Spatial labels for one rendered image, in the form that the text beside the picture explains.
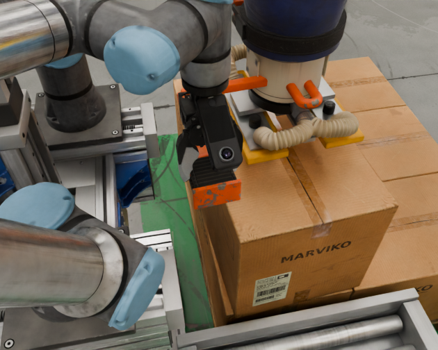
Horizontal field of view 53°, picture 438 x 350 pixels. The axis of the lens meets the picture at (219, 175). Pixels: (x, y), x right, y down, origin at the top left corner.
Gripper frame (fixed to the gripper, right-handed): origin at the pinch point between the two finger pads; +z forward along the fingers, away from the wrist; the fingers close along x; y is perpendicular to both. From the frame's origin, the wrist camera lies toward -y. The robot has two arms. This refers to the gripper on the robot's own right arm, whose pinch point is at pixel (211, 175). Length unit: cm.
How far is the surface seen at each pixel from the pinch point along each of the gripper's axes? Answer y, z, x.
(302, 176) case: 14.5, 24.1, -27.7
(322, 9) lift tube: 19.3, -18.1, -27.3
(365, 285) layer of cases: 0, 64, -48
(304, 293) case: 0, 59, -27
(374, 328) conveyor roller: -14, 64, -44
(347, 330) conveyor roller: -12, 63, -36
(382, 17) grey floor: 236, 119, -206
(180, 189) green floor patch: 99, 118, -8
